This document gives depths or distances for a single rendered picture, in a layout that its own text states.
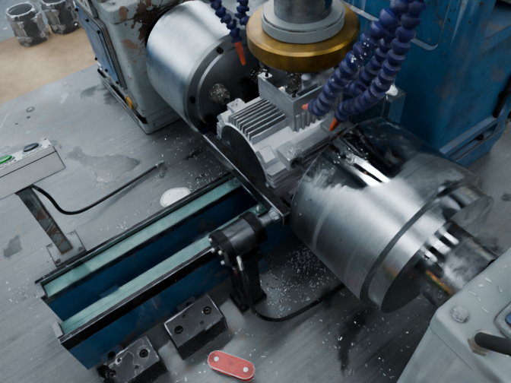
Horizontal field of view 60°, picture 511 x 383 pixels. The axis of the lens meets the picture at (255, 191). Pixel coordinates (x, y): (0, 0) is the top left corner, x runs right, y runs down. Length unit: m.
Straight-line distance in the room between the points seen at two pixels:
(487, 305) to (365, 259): 0.16
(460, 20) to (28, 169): 0.76
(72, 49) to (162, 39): 2.15
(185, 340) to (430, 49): 0.65
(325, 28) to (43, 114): 0.98
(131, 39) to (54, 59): 1.98
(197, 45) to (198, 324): 0.52
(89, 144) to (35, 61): 1.86
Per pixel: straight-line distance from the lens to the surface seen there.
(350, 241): 0.62
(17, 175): 0.89
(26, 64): 3.12
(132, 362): 0.84
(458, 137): 1.04
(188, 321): 0.84
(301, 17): 0.70
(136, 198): 1.11
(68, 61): 3.00
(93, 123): 1.37
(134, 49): 1.12
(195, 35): 0.92
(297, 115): 0.77
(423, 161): 0.65
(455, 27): 0.80
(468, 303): 0.54
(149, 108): 1.22
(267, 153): 0.75
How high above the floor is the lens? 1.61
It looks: 50 degrees down
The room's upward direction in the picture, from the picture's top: 6 degrees counter-clockwise
